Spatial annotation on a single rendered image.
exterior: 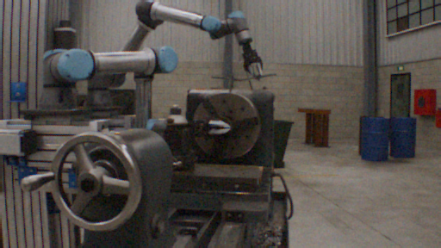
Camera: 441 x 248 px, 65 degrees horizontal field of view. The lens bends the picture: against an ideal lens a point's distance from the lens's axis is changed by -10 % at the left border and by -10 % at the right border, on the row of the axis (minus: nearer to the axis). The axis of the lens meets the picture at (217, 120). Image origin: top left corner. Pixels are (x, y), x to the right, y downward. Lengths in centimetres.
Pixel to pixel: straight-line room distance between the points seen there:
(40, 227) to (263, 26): 1114
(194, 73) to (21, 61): 1024
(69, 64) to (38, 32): 45
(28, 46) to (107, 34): 1044
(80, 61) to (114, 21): 1085
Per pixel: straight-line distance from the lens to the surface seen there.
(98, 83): 199
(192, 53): 1194
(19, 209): 190
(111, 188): 54
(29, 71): 179
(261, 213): 106
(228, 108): 178
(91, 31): 1233
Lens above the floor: 120
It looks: 3 degrees down
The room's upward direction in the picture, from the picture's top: 1 degrees clockwise
